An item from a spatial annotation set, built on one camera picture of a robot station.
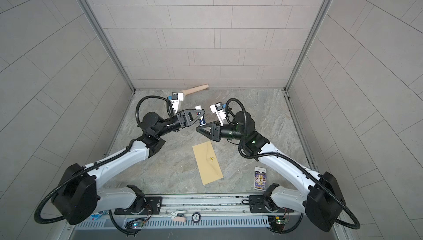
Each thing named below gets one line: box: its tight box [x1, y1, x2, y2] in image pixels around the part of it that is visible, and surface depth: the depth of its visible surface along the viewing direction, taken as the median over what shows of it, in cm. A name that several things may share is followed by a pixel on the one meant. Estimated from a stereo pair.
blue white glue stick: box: [196, 111, 207, 127], surface depth 63 cm
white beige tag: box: [170, 210, 187, 222], surface depth 69 cm
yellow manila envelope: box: [192, 140, 224, 186], surface depth 86 cm
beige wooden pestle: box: [181, 84, 210, 97], surface depth 117 cm
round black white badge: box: [191, 211, 202, 223], surface depth 70 cm
